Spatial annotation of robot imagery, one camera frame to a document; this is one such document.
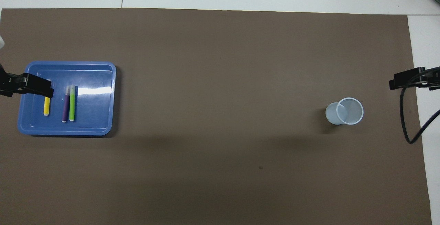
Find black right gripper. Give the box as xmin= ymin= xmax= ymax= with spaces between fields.
xmin=389 ymin=66 xmax=440 ymax=91

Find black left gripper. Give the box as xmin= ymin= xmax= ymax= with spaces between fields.
xmin=0 ymin=64 xmax=54 ymax=98

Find yellow pen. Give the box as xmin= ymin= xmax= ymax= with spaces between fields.
xmin=44 ymin=79 xmax=52 ymax=116

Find purple pen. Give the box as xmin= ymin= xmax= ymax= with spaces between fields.
xmin=62 ymin=86 xmax=70 ymax=123

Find green pen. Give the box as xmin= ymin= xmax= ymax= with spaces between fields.
xmin=69 ymin=86 xmax=78 ymax=122

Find blue plastic tray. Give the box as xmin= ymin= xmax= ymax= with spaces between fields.
xmin=17 ymin=61 xmax=117 ymax=136

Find translucent plastic cup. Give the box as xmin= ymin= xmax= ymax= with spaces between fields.
xmin=325 ymin=97 xmax=364 ymax=126

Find brown table mat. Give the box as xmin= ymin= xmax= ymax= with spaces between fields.
xmin=0 ymin=8 xmax=433 ymax=225

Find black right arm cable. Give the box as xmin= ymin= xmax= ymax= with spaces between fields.
xmin=400 ymin=68 xmax=440 ymax=144

